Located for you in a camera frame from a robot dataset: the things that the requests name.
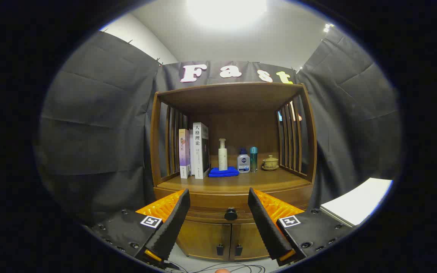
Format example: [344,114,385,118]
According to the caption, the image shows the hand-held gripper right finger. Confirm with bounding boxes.
[247,187,355,267]

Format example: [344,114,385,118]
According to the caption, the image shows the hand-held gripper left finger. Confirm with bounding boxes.
[90,188,191,270]

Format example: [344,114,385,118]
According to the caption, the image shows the brown wooden drawer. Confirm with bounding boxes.
[154,185,314,224]

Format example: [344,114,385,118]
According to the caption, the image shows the wooden cabinet door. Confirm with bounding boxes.
[176,220,231,261]
[230,223,270,261]

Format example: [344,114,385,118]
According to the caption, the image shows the brown wooden countertop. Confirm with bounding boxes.
[157,167,313,194]

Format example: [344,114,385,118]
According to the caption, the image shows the brown wooden cabinet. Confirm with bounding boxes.
[149,82,318,262]

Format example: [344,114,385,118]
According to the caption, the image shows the yellow lidded teacup with saucer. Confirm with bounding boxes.
[262,155,280,171]

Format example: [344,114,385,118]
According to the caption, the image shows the white bottle with blue cap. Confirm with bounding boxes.
[237,148,250,174]

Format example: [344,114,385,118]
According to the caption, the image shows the blue folded cloth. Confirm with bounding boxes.
[208,166,240,178]

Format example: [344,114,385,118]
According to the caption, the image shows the purple book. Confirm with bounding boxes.
[179,129,191,179]

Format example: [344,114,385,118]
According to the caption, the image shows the thick white book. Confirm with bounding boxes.
[192,122,210,179]

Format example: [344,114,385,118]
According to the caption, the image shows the white pump bottle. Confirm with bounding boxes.
[218,138,228,171]

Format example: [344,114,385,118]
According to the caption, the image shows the white table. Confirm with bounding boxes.
[320,177,393,227]

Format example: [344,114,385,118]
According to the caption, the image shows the black backdrop cloth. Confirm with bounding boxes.
[38,30,403,224]

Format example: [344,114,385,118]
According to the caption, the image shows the black floor cables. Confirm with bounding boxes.
[165,261,266,273]

